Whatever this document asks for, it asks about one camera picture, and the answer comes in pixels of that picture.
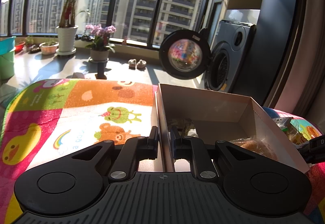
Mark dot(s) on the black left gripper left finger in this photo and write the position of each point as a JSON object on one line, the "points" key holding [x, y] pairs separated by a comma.
{"points": [[133, 151]]}

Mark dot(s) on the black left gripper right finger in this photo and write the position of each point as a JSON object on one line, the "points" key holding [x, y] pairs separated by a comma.
{"points": [[193, 150]]}

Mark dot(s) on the brown cardboard box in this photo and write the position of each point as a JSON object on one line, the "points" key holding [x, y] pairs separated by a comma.
{"points": [[221, 116]]}

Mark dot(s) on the bun snack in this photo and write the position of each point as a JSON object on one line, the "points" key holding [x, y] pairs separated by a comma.
{"points": [[257, 146]]}

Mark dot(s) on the snack packets beside box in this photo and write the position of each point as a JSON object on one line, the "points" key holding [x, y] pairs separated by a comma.
{"points": [[298, 130]]}

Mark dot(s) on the black plant stand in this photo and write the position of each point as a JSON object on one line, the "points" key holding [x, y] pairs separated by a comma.
{"points": [[101, 71]]}

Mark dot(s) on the right white slipper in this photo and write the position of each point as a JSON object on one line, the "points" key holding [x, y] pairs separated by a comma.
{"points": [[141, 64]]}

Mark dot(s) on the white slipper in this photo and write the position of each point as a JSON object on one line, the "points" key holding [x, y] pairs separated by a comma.
{"points": [[132, 63], [141, 64]]}

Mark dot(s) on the left white slipper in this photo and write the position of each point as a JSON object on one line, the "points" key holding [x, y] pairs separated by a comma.
{"points": [[132, 63]]}

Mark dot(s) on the round black washer door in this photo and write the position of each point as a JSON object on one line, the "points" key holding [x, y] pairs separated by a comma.
{"points": [[185, 54]]}

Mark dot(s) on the colourful cartoon play mat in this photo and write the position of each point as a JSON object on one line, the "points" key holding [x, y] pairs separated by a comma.
{"points": [[62, 136]]}

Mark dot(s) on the pink orchid in pot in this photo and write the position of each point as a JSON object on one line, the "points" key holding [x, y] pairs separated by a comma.
{"points": [[100, 46]]}

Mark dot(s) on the grey washing machine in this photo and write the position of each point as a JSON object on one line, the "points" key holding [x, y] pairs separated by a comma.
{"points": [[232, 43]]}

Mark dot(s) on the shallow beige plant bowl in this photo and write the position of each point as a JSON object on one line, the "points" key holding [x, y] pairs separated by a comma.
{"points": [[48, 48]]}

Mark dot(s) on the red plastic basin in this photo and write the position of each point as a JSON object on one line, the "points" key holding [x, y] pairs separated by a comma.
{"points": [[19, 47]]}

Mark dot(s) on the green plastic bucket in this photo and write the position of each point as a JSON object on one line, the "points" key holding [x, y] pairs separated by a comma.
{"points": [[7, 65]]}

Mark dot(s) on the teal plastic basin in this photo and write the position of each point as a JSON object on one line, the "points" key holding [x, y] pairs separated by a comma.
{"points": [[7, 45]]}

